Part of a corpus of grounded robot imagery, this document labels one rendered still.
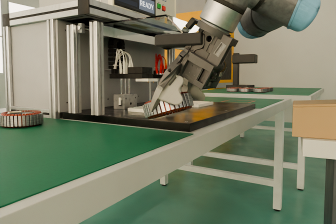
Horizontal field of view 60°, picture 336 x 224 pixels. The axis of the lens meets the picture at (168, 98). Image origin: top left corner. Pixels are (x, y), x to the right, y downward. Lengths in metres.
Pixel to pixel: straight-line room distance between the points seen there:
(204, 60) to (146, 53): 0.83
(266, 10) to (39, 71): 0.77
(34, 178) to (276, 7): 0.49
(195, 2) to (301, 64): 2.42
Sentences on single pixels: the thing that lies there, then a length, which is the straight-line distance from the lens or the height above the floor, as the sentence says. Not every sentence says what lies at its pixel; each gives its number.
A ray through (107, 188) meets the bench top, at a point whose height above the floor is 0.73.
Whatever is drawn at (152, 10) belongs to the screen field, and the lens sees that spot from 1.23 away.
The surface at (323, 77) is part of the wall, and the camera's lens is 6.17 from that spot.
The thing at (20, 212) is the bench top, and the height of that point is 0.74.
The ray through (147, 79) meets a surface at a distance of 0.99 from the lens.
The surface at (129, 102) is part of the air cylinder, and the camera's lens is 1.07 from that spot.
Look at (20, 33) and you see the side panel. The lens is 1.19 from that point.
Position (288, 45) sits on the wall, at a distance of 6.26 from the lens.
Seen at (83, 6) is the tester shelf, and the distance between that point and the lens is 0.93.
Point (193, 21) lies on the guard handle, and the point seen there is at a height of 1.05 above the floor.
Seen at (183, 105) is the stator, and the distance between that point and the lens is 0.61.
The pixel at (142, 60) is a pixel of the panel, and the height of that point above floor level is 0.96.
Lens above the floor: 0.88
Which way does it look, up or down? 4 degrees down
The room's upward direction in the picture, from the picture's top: straight up
